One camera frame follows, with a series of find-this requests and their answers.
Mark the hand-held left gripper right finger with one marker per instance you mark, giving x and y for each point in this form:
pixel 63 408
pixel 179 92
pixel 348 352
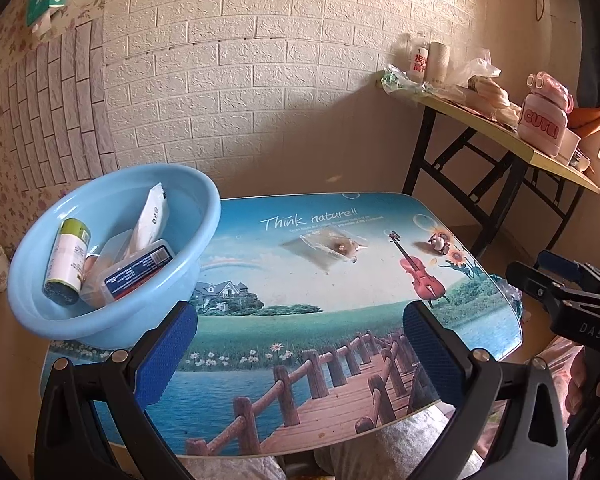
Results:
pixel 435 355

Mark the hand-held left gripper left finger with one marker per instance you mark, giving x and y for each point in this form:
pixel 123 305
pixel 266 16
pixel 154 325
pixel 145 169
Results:
pixel 165 355

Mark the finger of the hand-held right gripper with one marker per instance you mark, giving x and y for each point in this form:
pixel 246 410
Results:
pixel 555 261
pixel 530 280

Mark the cotton swab box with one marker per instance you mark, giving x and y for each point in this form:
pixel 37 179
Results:
pixel 135 270

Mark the clear toothpick box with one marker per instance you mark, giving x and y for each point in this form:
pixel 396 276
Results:
pixel 112 250

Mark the white sachet packet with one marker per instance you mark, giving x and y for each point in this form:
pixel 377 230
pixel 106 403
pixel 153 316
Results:
pixel 150 220

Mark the white bottle with green cap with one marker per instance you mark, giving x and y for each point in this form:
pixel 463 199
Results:
pixel 67 260

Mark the small clear snack bag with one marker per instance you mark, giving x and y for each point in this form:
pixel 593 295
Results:
pixel 325 247

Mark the light blue plastic basin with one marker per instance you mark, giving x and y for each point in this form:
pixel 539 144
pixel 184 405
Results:
pixel 105 195

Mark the white box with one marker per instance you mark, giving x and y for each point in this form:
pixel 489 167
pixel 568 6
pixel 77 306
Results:
pixel 570 145

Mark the yellow folding table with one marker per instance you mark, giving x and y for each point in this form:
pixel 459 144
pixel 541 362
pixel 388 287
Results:
pixel 510 140

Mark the pink water bottle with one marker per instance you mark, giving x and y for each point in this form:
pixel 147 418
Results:
pixel 540 130

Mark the landscape printed low table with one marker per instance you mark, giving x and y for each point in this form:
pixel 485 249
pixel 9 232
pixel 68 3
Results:
pixel 305 330

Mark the orange red cloth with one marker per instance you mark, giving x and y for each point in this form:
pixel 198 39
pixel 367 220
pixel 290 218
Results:
pixel 595 117

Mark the round bread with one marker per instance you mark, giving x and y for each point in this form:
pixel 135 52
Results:
pixel 487 92

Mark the clear plastic bag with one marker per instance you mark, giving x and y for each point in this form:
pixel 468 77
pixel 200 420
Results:
pixel 475 67

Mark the stack of paper cups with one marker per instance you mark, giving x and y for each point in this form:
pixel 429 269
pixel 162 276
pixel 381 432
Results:
pixel 438 62

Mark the clear bottle with red label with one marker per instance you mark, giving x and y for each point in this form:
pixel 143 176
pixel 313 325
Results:
pixel 420 62

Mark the crumpled green plastic wrapper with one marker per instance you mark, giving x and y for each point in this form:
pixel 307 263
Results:
pixel 395 80

